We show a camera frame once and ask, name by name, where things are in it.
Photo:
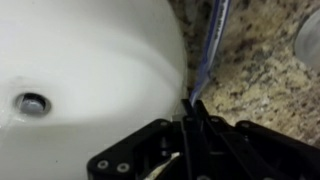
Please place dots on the white oval sink basin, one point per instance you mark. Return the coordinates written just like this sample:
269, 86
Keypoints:
100, 50

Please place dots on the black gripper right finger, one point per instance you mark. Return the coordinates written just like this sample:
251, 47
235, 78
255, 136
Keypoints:
253, 153

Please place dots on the metal sink drain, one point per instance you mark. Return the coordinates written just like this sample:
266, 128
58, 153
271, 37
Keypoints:
32, 104

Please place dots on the blue toothbrush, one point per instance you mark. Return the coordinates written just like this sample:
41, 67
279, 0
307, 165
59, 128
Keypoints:
213, 43

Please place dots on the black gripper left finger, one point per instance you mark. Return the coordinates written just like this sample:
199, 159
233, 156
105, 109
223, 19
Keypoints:
156, 150

